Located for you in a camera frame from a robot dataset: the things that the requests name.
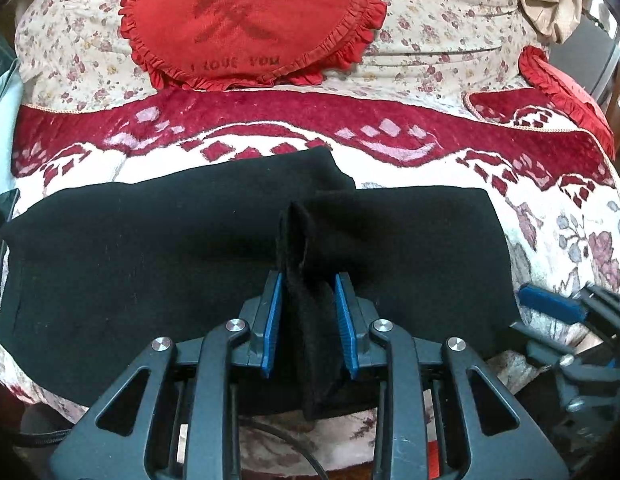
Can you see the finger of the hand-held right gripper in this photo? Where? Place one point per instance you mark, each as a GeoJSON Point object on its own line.
{"type": "Point", "coordinates": [540, 342]}
{"type": "Point", "coordinates": [550, 302]}

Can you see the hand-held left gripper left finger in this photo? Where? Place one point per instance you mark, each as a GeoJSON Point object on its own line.
{"type": "Point", "coordinates": [272, 320]}

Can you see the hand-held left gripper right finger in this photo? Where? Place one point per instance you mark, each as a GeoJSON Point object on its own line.
{"type": "Point", "coordinates": [346, 325]}

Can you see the black pants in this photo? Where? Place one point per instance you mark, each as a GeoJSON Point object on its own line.
{"type": "Point", "coordinates": [139, 260]}

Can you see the red and white patterned blanket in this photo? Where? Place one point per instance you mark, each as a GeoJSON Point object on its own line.
{"type": "Point", "coordinates": [415, 135]}

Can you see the red satin ruffled pillow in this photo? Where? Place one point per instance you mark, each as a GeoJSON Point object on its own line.
{"type": "Point", "coordinates": [570, 95]}

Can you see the dark chair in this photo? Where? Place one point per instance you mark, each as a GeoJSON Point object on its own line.
{"type": "Point", "coordinates": [597, 60]}

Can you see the floral quilt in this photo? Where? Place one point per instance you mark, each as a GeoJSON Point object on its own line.
{"type": "Point", "coordinates": [440, 30]}

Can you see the round red ruffled pillow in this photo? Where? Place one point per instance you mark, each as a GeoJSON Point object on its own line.
{"type": "Point", "coordinates": [239, 20]}

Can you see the light blue cloth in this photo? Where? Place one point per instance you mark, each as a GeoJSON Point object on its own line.
{"type": "Point", "coordinates": [2, 125]}

